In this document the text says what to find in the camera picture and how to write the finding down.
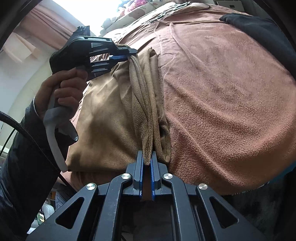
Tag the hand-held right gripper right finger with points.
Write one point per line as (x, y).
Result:
(154, 183)

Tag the brown printed t-shirt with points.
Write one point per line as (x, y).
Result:
(104, 115)

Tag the cream padded headboard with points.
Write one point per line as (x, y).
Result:
(25, 97)

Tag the person's left hand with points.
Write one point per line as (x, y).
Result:
(67, 92)

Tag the pink curtain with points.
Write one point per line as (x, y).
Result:
(46, 23)

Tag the brown fleece blanket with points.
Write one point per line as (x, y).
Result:
(219, 104)

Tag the printed window seat cushion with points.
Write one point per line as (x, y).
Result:
(129, 17)

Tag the person's left forearm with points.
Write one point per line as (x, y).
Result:
(23, 162)

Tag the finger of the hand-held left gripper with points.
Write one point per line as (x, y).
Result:
(122, 49)
(118, 59)

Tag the black cloth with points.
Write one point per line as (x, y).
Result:
(261, 34)

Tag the pile of plush toys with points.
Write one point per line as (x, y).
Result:
(136, 4)

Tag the cream hanging cloth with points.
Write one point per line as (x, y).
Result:
(20, 51)

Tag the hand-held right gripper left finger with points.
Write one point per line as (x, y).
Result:
(141, 183)

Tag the window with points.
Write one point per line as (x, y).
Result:
(92, 14)

